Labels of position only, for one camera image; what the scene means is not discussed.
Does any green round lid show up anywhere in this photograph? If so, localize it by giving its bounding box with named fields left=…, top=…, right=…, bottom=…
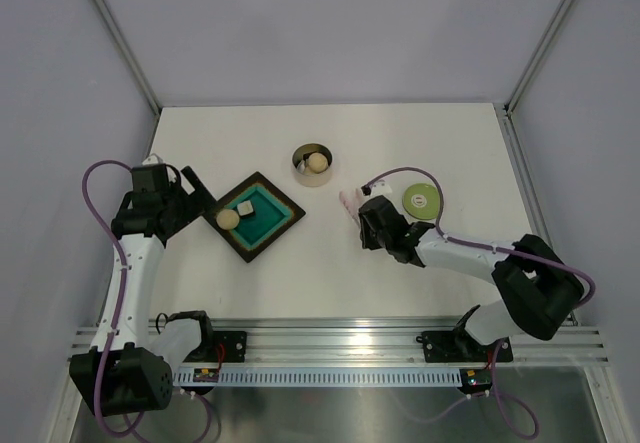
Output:
left=402, top=183, right=442, bottom=221

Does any dark square teal plate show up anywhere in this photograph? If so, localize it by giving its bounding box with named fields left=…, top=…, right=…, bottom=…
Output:
left=206, top=172, right=306, bottom=263

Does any round bun top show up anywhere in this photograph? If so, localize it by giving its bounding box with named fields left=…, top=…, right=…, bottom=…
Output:
left=306, top=152, right=329, bottom=174

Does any round bun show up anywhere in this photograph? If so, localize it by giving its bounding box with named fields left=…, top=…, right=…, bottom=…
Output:
left=215, top=209, right=241, bottom=231
left=306, top=152, right=329, bottom=174

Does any round metal lunch tin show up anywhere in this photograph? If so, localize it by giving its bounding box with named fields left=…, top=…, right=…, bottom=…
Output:
left=291, top=143, right=334, bottom=188

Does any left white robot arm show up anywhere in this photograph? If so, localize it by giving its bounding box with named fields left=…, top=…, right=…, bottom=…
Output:
left=69, top=162, right=217, bottom=420

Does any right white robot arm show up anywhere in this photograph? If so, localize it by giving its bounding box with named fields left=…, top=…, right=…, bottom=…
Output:
left=358, top=196, right=587, bottom=363

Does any round bun left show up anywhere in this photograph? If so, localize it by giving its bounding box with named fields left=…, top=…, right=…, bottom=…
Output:
left=215, top=209, right=241, bottom=231

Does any small tofu cube upper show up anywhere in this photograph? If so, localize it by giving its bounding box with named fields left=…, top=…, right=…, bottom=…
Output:
left=236, top=200, right=255, bottom=218

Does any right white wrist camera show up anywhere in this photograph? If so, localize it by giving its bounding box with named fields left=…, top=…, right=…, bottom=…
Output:
left=361, top=179, right=393, bottom=198

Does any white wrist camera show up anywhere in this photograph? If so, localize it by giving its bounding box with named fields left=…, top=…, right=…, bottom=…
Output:
left=361, top=179, right=393, bottom=198
left=142, top=153, right=164, bottom=166

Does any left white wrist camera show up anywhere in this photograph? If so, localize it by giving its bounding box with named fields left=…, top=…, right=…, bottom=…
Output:
left=142, top=153, right=164, bottom=166

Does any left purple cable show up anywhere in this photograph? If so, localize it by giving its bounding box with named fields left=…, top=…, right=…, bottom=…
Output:
left=80, top=158, right=221, bottom=443

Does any purple cable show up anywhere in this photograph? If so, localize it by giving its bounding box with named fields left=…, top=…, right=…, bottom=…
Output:
left=80, top=158, right=221, bottom=443
left=360, top=165, right=597, bottom=437

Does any aluminium mounting rail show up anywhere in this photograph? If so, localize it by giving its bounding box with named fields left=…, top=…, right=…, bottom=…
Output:
left=67, top=315, right=609, bottom=389

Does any right black base bracket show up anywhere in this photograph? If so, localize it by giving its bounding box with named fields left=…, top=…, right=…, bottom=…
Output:
left=415, top=330, right=497, bottom=363

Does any black base bracket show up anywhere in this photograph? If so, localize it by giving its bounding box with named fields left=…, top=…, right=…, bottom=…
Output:
left=213, top=331, right=248, bottom=365
left=415, top=330, right=497, bottom=363

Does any left black base bracket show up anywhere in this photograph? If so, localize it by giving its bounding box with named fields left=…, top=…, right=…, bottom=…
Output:
left=213, top=331, right=248, bottom=365

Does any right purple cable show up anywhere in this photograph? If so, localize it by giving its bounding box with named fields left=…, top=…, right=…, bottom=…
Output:
left=360, top=165, right=597, bottom=437

